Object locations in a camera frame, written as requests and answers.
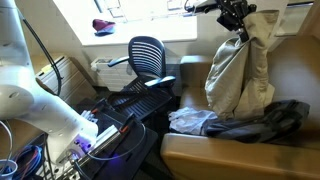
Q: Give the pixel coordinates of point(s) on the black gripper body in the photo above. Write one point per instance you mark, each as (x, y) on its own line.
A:
(233, 13)

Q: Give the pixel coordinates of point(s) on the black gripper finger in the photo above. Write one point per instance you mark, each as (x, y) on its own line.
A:
(244, 35)

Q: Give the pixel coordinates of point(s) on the beige khaki pants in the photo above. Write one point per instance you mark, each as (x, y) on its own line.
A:
(236, 80)

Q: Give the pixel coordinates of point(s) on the black garment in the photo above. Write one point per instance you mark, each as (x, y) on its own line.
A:
(266, 121)

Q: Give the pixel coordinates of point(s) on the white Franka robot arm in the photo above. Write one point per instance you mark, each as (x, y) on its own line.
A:
(36, 110)

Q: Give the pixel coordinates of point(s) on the black slatted office chair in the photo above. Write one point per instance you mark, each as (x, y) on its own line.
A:
(146, 66)

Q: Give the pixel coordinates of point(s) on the brown leather armchair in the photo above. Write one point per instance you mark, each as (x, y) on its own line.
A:
(293, 83)

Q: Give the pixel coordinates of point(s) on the light blue shirt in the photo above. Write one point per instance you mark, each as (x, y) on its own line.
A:
(190, 120)

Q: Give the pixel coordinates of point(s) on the maroon and blue cap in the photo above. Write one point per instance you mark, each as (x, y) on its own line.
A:
(104, 26)

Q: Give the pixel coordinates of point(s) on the orange black clamp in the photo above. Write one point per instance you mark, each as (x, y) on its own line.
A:
(124, 128)
(95, 110)

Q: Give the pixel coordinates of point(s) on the wooden drawer cabinet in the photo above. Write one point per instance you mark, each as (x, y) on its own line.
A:
(70, 80)

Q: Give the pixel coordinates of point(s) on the white paper cup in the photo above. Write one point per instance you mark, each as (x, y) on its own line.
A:
(7, 170)

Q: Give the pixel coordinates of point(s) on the white wall radiator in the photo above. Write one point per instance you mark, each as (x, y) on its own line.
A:
(110, 73)

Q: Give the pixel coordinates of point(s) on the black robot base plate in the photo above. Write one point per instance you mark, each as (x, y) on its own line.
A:
(130, 146)

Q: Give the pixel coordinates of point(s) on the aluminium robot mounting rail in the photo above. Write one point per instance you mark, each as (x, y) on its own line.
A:
(103, 136)

